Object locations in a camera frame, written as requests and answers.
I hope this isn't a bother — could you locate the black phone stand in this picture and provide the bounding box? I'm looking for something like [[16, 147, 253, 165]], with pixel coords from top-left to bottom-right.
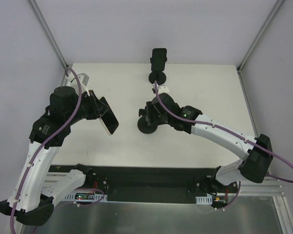
[[148, 71, 167, 85], [137, 109, 158, 135]]

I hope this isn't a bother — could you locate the black phone cream case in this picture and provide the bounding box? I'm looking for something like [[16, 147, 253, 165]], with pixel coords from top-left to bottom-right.
[[99, 97, 119, 135]]

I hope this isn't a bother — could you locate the black smartphone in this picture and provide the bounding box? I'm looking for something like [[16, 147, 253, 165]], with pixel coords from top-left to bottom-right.
[[150, 48, 167, 72]]

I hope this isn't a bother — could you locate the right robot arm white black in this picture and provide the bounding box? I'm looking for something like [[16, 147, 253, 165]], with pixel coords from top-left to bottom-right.
[[138, 93, 273, 194]]

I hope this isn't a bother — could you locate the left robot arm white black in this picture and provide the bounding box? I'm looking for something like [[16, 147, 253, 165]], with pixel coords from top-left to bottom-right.
[[0, 86, 118, 233]]

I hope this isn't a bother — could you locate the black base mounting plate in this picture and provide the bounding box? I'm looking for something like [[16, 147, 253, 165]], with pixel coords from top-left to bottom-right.
[[49, 164, 238, 205]]

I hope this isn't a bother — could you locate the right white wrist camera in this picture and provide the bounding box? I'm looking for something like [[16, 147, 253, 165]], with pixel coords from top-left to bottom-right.
[[152, 84, 170, 94]]

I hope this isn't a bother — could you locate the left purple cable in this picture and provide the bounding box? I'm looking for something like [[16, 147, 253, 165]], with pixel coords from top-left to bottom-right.
[[9, 67, 105, 234]]

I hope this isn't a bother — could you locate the right white cable duct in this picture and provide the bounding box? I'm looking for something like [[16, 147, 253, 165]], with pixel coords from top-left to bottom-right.
[[195, 195, 213, 205]]

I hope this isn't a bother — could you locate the left aluminium frame post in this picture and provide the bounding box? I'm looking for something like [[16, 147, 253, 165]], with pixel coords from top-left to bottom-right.
[[27, 0, 68, 69]]

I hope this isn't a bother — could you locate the aluminium frame post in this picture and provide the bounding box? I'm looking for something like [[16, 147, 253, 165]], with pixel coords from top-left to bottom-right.
[[236, 0, 286, 74], [27, 0, 68, 69]]

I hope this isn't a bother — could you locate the aluminium rail right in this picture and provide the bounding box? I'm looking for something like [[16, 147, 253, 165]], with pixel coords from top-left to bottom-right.
[[239, 178, 285, 196]]

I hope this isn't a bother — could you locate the right aluminium frame post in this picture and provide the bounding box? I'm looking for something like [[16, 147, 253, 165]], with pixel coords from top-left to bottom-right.
[[236, 0, 286, 74]]

